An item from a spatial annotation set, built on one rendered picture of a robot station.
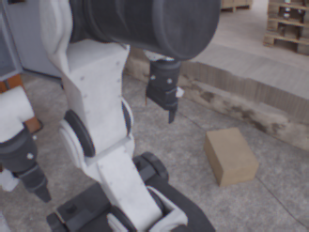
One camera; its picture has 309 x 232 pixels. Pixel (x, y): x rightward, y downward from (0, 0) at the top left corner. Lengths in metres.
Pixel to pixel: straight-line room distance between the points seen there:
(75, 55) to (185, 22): 0.27
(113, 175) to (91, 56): 0.36
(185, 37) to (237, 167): 0.96
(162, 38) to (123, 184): 0.54
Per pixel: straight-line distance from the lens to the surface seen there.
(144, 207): 0.74
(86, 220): 0.95
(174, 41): 0.23
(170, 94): 0.66
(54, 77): 0.87
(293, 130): 1.53
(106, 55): 0.47
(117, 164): 0.67
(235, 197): 1.21
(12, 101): 0.42
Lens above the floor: 0.98
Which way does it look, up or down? 36 degrees down
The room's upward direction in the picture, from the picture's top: 4 degrees counter-clockwise
